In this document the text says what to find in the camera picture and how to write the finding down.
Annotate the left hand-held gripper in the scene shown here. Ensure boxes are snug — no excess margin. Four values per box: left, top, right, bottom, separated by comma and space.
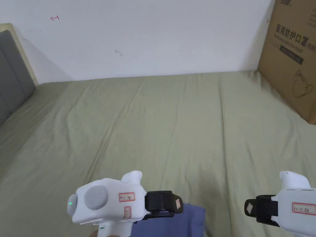
67, 170, 184, 237

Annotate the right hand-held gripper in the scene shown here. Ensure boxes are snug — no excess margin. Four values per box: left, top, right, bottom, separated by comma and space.
244, 170, 316, 237

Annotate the blue garment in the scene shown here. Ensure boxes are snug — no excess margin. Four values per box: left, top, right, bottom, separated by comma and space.
131, 203, 207, 237

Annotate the bed with pale green sheet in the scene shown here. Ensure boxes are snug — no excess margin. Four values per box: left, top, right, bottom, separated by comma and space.
0, 70, 316, 237

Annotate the large brown cardboard carton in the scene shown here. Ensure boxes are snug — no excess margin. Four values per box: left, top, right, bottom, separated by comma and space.
257, 0, 316, 125

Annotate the grey padded headboard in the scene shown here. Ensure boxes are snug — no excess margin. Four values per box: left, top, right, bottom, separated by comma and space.
0, 23, 38, 127

